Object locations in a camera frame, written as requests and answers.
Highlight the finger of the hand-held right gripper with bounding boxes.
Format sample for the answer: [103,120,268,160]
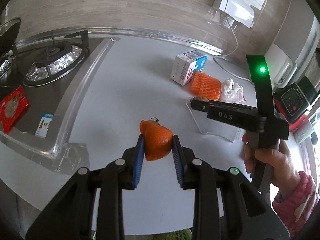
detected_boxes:
[207,99,258,110]
[191,99,265,133]

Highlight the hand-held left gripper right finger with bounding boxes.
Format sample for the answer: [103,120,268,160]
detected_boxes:
[172,134,292,240]

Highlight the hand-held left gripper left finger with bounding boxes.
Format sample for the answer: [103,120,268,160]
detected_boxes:
[26,134,145,240]

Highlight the orange peel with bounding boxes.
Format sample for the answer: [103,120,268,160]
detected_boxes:
[139,117,174,162]

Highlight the green plastic basket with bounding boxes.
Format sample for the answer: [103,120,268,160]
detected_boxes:
[92,229,193,240]

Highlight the person's right forearm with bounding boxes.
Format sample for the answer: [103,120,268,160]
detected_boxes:
[272,171,320,240]

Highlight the person's right hand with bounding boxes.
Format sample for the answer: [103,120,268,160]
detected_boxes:
[241,134,302,196]

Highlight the crumpled white plastic bag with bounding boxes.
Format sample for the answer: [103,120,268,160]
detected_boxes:
[220,78,244,103]

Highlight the black red blender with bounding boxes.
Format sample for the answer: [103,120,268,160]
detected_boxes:
[272,47,320,130]

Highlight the orange foam fruit net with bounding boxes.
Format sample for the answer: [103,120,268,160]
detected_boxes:
[190,71,222,102]

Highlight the white electric kettle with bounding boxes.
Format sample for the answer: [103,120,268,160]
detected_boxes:
[265,43,298,88]

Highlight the white paper cup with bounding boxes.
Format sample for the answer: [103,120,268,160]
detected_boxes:
[294,120,315,144]

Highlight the blue white milk carton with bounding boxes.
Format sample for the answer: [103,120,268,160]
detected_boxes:
[170,51,208,86]

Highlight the white appliance with vents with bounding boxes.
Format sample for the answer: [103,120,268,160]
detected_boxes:
[295,12,320,65]

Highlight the clear socket cover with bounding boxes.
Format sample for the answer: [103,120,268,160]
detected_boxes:
[207,5,240,28]

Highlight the blue white sticker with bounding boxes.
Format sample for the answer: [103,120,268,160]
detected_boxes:
[35,113,54,138]

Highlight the steel gas stove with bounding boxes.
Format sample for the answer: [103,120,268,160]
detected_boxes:
[0,34,123,160]

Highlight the foil lined stove burner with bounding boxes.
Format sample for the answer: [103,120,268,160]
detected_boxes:
[23,41,84,87]
[0,47,18,78]

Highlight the red printed box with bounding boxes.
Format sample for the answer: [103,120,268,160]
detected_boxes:
[0,85,30,133]

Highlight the white power cable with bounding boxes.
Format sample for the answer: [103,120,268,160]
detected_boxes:
[213,15,253,83]

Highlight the white wall box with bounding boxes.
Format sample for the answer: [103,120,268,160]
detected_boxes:
[212,0,255,28]

